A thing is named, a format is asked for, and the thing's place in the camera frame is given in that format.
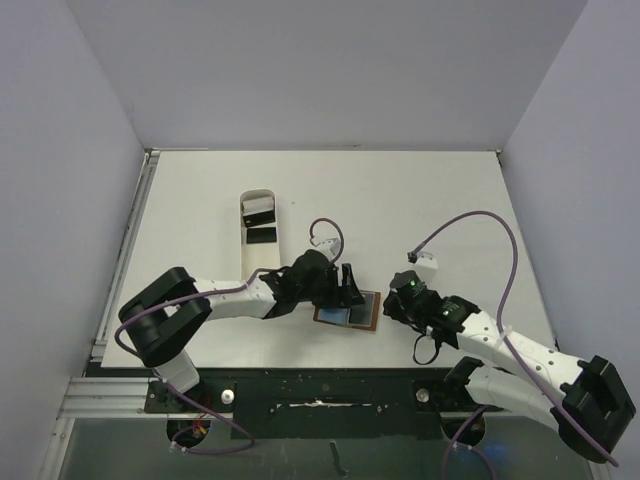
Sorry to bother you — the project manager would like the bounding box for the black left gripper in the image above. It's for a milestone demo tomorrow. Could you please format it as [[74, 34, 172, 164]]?
[[297, 263, 363, 308]]

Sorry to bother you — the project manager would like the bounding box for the brown leather card holder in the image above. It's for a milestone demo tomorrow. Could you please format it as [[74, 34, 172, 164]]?
[[313, 291, 381, 332]]

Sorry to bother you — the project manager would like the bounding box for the black credit card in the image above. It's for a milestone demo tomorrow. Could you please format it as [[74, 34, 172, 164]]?
[[348, 292, 375, 329]]

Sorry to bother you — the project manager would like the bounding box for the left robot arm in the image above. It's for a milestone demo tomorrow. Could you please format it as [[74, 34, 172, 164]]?
[[114, 249, 365, 411]]

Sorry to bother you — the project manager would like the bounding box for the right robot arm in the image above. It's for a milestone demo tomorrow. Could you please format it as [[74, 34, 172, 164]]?
[[383, 270, 636, 463]]

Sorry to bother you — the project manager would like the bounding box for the black card in tray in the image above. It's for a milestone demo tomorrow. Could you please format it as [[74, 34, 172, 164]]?
[[246, 226, 278, 244]]

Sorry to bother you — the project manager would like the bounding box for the black card upper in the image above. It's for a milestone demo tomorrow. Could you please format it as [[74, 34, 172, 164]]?
[[242, 210, 276, 228]]

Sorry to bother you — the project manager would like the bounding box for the white card stack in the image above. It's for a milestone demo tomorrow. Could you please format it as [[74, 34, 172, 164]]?
[[241, 196, 275, 216]]

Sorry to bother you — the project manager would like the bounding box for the white oblong tray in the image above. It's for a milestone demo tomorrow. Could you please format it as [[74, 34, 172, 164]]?
[[240, 189, 281, 280]]

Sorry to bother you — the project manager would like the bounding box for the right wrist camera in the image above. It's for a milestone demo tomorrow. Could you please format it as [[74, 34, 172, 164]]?
[[407, 252, 438, 282]]

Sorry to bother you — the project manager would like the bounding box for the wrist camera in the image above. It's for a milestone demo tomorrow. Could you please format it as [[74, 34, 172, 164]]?
[[312, 237, 343, 263], [407, 252, 438, 282]]

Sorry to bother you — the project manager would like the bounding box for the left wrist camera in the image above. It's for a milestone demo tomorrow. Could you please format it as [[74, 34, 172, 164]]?
[[312, 237, 343, 263]]

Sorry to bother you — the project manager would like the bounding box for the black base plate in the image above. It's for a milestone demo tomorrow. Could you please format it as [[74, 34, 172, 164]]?
[[144, 367, 506, 441]]

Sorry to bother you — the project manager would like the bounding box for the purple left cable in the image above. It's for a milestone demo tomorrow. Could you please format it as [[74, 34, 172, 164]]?
[[115, 217, 347, 456]]

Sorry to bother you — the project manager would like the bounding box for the aluminium rail frame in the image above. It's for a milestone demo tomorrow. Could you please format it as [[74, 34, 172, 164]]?
[[39, 149, 160, 479]]

